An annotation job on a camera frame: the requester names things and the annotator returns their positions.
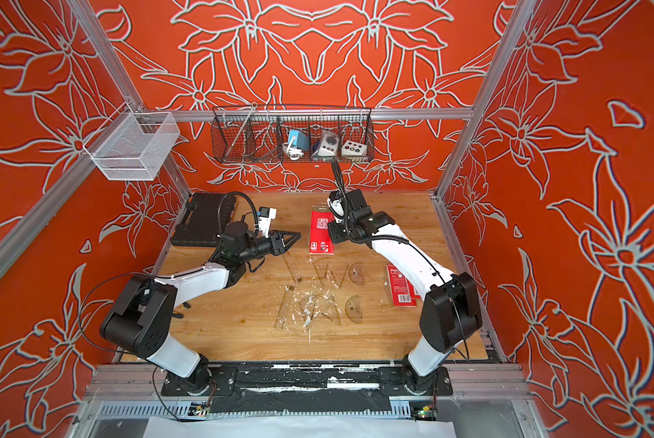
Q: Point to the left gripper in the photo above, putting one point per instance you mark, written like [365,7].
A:
[277,244]

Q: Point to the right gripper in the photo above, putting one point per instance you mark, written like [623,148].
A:
[334,234]

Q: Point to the clear protractor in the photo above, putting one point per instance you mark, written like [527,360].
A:
[353,309]
[356,273]

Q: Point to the clear triangle ruler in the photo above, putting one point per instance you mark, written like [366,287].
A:
[326,308]
[331,273]

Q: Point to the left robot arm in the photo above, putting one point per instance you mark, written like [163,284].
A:
[140,319]

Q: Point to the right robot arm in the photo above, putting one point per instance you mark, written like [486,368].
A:
[451,306]

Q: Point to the white dotted cube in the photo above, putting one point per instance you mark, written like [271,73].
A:
[354,150]

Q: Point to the black tool case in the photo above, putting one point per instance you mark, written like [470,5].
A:
[205,216]

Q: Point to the white grey device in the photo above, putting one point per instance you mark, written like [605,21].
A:
[327,146]

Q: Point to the blue white box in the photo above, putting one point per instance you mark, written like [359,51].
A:
[298,140]

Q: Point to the white mesh basket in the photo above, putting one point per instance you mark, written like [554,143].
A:
[132,150]

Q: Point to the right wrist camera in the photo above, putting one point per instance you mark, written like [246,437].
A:
[335,203]

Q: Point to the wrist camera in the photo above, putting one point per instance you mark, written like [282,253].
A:
[335,203]
[266,215]

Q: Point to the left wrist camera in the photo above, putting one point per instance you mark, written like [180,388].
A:
[266,215]

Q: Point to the black wire basket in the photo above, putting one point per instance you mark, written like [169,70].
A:
[258,134]

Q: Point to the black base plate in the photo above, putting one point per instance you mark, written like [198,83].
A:
[312,388]

